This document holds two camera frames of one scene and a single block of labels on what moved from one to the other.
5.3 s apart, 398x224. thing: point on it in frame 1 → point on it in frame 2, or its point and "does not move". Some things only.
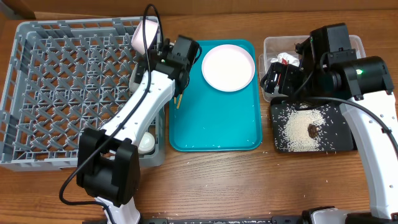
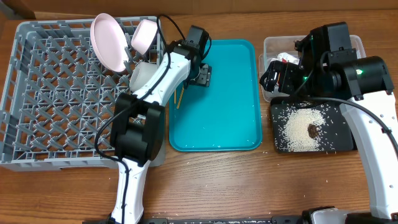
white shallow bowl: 138,42 does not move
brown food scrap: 313,130 does not move
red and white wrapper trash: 290,60 does not move
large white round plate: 228,68 → 110,42
